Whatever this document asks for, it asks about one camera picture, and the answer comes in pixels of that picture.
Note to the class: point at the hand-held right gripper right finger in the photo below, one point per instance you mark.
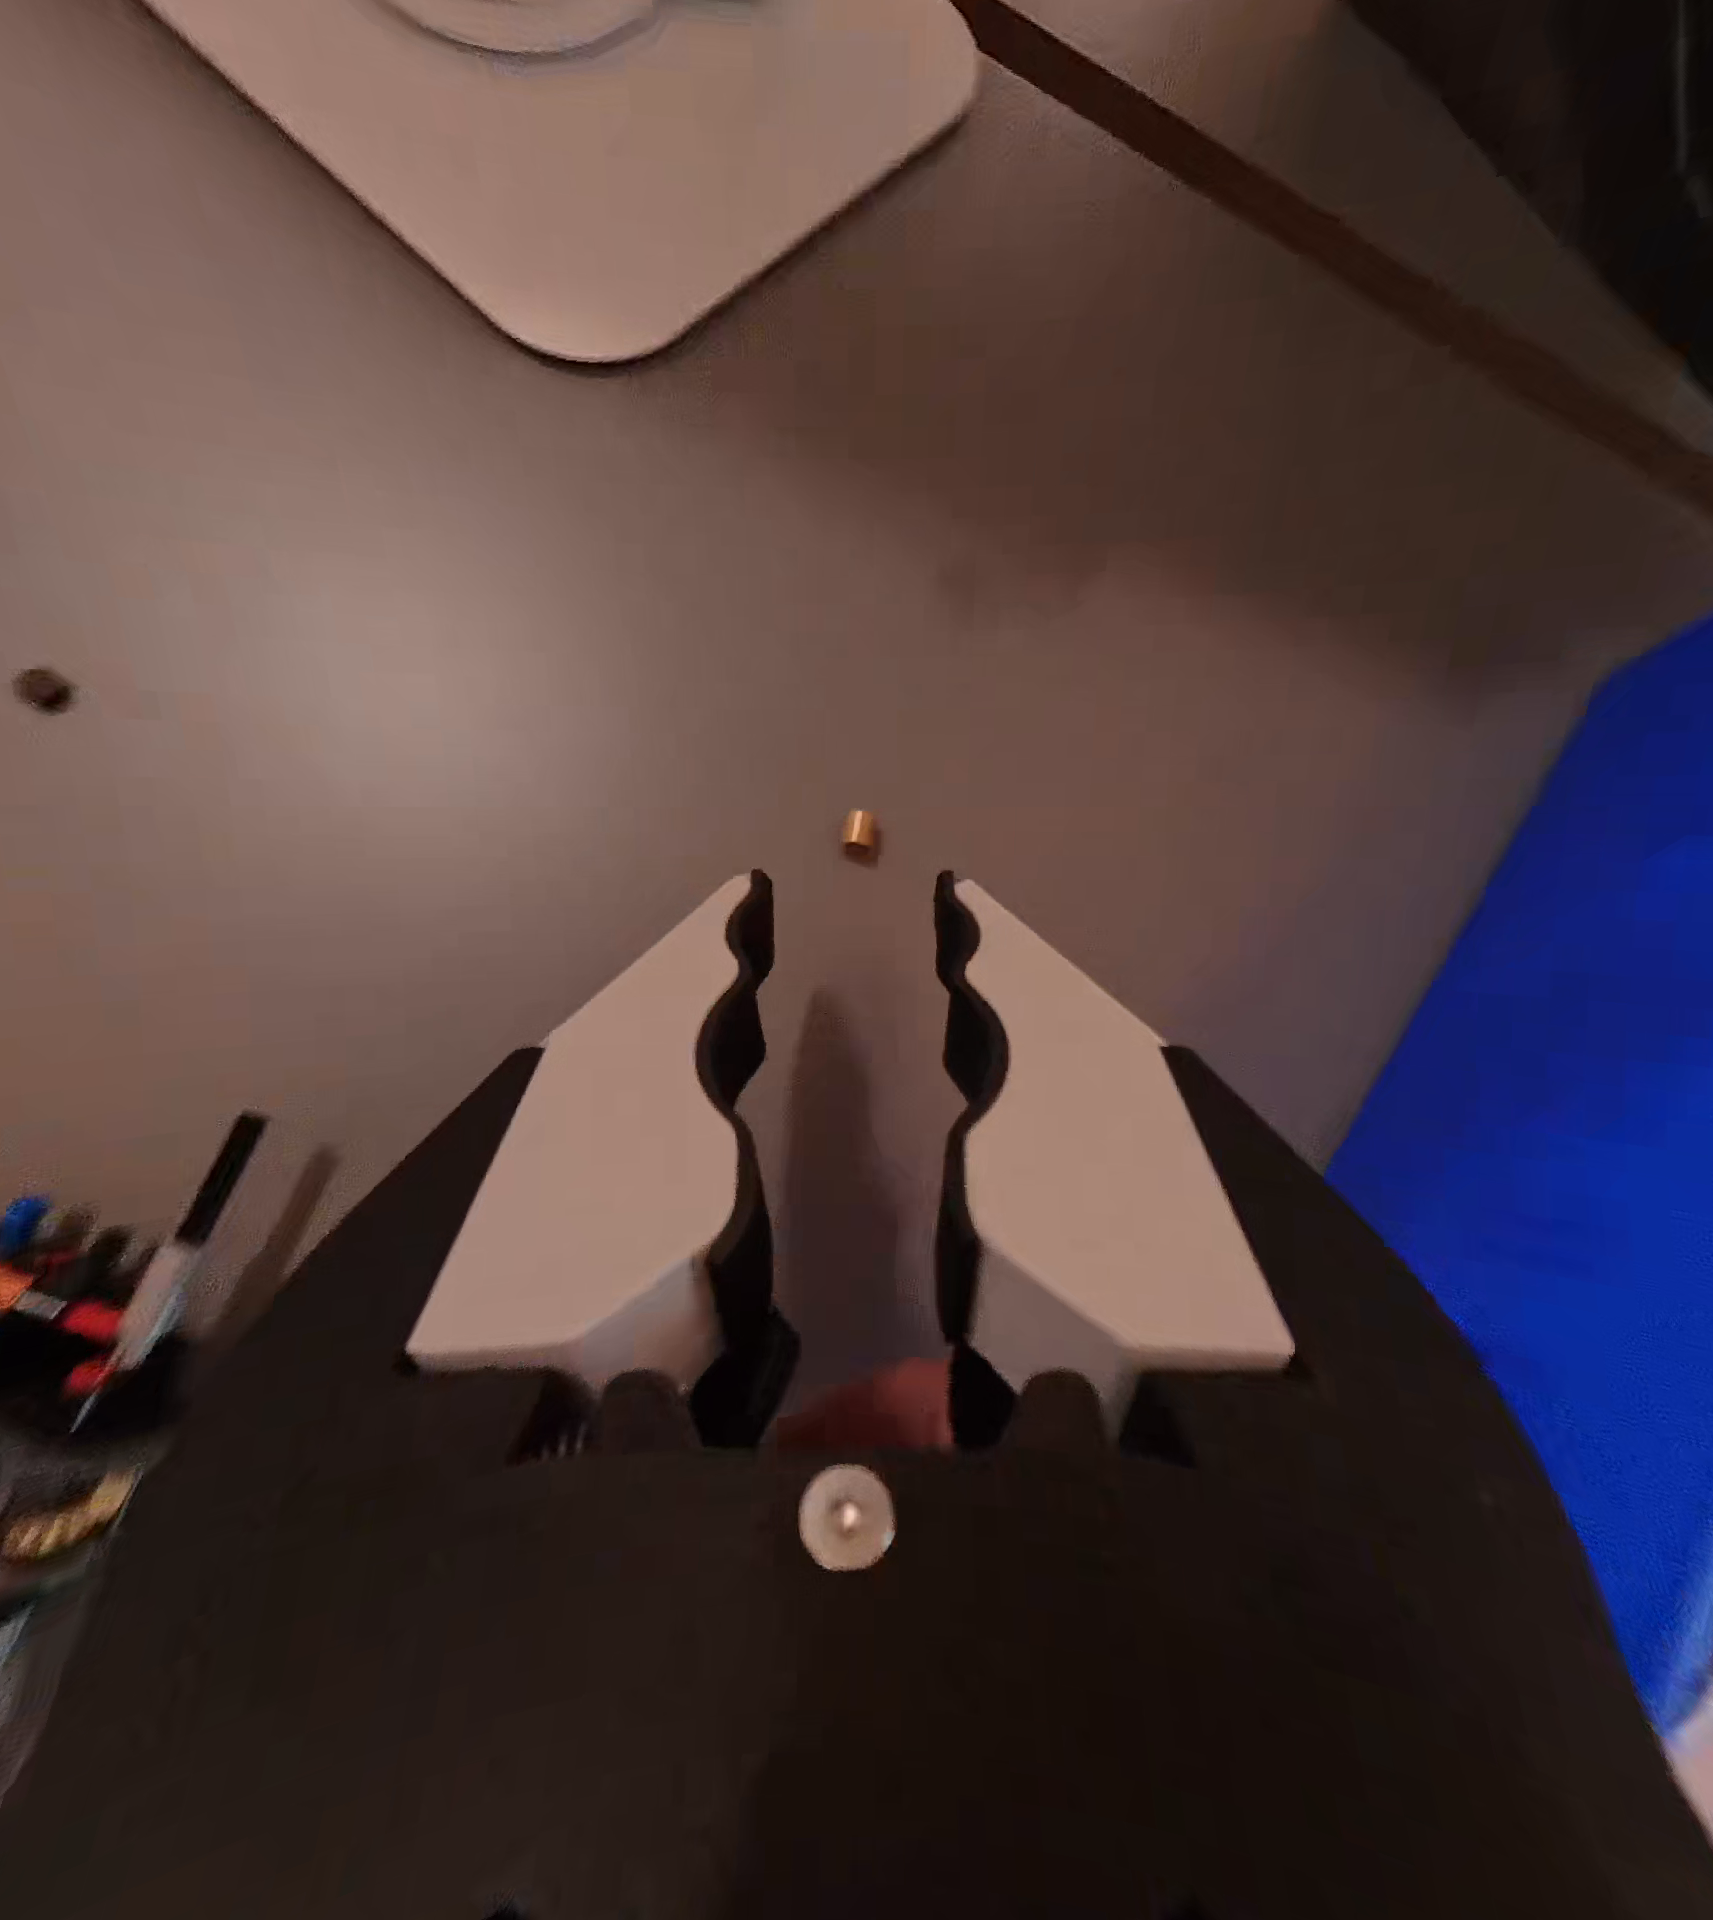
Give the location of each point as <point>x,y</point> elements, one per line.
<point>1111,1185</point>

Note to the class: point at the small black lego pin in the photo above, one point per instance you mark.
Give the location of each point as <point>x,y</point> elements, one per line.
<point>43,690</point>

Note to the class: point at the small orange lego bush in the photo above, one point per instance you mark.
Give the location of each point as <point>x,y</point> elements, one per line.
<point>860,837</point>

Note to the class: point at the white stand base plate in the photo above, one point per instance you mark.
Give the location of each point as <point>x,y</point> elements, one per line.
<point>617,195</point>

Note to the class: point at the blue plastic bin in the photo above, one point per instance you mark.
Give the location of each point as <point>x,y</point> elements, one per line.
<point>1622,974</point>

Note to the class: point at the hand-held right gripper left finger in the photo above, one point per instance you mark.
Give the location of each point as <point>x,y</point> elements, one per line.
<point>600,1185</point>

